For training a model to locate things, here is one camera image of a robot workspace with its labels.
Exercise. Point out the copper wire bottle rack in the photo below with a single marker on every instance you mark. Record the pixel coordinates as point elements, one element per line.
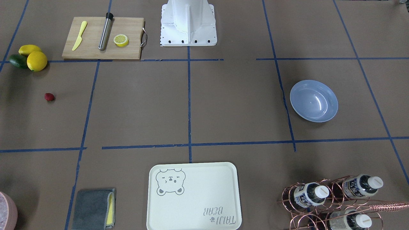
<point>336,206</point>

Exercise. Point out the pink bowl of ice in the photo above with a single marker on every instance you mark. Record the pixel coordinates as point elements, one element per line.
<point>9,213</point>

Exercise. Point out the yellow lemon front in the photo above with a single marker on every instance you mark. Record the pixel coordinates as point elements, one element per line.
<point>37,61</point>

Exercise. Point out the red strawberry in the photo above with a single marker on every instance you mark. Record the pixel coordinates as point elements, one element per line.
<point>49,97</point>

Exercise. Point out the lemon half slice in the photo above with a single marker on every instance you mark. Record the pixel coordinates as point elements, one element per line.
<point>121,40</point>

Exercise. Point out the cream bear tray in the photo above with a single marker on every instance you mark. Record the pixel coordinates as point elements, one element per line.
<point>194,196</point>

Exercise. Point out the blue plate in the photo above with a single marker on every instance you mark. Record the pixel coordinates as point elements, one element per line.
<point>314,101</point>

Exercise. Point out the yellow lemon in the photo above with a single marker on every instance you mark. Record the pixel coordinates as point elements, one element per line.
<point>37,61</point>
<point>25,50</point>

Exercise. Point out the wooden cutting board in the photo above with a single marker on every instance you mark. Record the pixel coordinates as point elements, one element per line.
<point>91,37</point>

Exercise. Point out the tea bottle white cap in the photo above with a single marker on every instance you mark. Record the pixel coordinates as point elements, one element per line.
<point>309,195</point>

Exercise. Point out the yellow plastic knife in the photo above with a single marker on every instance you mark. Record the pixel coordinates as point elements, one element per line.
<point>79,36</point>

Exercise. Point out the yellow lemon back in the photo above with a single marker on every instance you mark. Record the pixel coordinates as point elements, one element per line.
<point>25,50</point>

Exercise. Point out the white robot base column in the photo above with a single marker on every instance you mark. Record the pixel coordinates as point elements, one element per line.
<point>188,23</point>

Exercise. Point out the steel muddler black tip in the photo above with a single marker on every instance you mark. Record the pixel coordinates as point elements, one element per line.
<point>106,31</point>

